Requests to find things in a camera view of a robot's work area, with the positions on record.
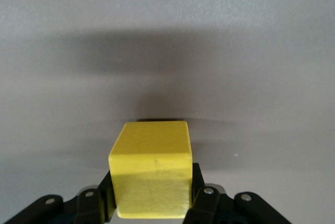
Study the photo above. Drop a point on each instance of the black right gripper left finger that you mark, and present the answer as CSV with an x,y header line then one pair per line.
x,y
89,208

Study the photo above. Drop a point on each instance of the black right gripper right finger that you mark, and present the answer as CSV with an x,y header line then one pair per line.
x,y
206,208

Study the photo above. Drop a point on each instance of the yellow wooden block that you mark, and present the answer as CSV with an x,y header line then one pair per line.
x,y
151,169

